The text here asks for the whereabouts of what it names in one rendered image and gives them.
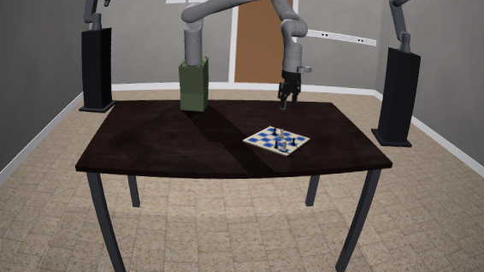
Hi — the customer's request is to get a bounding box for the blue and white chessboard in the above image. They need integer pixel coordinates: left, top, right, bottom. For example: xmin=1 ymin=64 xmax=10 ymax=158
xmin=243 ymin=127 xmax=310 ymax=157

